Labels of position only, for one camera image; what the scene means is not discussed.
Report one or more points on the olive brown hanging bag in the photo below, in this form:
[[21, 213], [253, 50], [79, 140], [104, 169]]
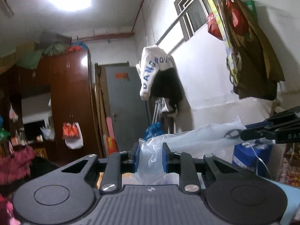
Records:
[[257, 68]]

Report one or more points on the clear plastic bag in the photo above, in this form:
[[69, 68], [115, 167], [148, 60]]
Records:
[[205, 140]]

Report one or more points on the window with grey frame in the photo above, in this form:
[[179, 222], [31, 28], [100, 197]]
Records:
[[195, 17]]

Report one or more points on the blue storage box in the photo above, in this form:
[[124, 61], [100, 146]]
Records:
[[253, 156]]

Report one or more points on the red ceiling pipe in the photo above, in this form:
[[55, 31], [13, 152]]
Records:
[[112, 36]]

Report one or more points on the grey metal door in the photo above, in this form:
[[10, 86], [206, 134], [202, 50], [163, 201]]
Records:
[[128, 111]]

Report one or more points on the maroon clothes pile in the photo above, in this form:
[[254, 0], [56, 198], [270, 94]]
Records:
[[16, 166]]

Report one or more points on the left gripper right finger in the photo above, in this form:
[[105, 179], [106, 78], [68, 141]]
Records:
[[182, 164]]

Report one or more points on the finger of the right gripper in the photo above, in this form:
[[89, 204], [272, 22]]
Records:
[[264, 123], [250, 134]]

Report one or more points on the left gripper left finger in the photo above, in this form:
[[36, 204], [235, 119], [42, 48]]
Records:
[[115, 166]]

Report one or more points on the red hanging plastic bag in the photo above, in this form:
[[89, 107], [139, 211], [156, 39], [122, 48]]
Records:
[[213, 27]]

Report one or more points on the red-brown wooden wardrobe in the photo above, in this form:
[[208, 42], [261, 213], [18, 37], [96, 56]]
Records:
[[67, 78]]

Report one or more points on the blue plastic bag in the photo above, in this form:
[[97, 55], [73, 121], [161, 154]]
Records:
[[153, 130]]

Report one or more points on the metal clothes rod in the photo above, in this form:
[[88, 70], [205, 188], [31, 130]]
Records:
[[179, 16]]

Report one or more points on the white jacket blue letters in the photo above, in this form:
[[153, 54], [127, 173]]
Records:
[[153, 60]]

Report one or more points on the orange white hanging bag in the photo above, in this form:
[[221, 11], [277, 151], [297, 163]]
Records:
[[72, 135]]

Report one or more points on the black hanging garment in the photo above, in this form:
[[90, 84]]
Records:
[[167, 85]]

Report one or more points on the green bag on wardrobe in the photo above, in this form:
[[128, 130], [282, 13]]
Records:
[[28, 55]]

